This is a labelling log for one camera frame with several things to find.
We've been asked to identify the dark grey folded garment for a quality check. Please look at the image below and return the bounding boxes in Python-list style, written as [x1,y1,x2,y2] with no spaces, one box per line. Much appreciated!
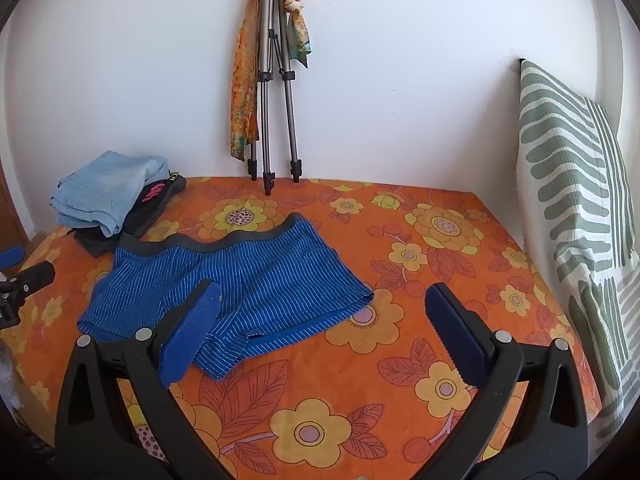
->
[72,227,123,258]

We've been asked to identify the brown wooden furniture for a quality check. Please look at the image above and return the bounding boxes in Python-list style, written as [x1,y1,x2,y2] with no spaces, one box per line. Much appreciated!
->
[0,160,33,246]

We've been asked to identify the green and white striped pillow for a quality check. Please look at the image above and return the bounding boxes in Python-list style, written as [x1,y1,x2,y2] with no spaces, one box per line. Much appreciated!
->
[515,57,640,441]

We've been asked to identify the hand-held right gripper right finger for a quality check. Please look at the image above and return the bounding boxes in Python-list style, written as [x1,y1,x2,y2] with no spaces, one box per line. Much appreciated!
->
[424,282,597,480]

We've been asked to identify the black garment with pink print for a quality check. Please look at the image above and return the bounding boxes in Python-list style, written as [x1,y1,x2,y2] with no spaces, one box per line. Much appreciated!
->
[122,172,187,236]

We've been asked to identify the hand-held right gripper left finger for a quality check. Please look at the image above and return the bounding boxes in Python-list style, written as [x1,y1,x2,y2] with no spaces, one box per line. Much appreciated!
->
[54,279,237,480]

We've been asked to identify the grey metal tripod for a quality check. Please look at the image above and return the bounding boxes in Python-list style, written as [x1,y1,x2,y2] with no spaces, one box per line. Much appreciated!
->
[248,0,304,196]

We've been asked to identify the orange floral bedsheet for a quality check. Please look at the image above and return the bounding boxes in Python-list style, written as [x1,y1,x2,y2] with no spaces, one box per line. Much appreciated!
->
[10,176,603,480]

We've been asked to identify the orange patterned scarf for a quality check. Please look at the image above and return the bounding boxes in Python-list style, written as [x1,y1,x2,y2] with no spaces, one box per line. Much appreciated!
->
[230,0,313,161]

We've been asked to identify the blue striped pants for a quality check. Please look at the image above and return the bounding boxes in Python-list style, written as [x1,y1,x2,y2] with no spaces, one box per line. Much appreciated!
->
[77,212,376,381]

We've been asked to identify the light blue folded garment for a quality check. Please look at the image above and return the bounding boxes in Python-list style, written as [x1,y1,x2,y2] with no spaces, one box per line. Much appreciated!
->
[50,150,171,238]

